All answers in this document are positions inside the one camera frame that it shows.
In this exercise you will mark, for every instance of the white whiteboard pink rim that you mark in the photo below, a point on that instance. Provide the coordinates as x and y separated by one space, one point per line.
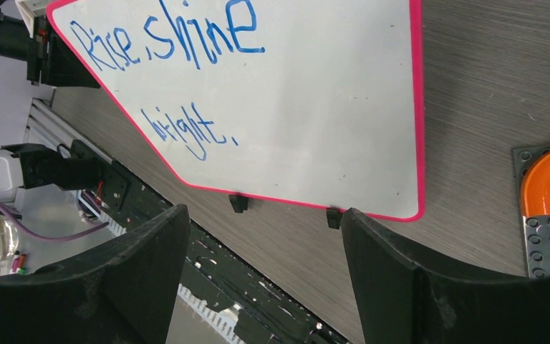
315 103

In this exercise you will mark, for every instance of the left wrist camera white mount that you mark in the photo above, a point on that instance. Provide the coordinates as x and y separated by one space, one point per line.
30 9

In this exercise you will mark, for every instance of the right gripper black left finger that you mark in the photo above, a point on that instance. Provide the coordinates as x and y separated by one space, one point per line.
121 291

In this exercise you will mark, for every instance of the aluminium frame rail front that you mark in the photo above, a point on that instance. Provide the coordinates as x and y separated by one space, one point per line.
45 127

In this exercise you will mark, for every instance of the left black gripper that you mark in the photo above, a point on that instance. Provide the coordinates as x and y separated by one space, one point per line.
51 62

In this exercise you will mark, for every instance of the black board stop left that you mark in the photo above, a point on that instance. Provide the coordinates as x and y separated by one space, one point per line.
239 203

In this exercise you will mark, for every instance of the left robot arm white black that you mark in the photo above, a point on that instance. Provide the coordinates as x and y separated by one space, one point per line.
32 165

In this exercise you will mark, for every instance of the black board stop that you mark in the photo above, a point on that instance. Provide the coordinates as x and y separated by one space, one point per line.
334 217
239 203

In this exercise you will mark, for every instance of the grey lego baseplate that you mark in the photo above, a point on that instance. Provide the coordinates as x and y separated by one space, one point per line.
536 229

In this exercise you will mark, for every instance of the black board stop right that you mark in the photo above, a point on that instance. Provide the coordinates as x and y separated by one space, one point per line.
334 217

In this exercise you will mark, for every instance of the white slotted cable duct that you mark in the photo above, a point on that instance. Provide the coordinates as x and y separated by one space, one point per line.
221 322

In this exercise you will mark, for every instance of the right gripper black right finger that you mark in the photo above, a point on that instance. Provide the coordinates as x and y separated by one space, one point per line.
407 292

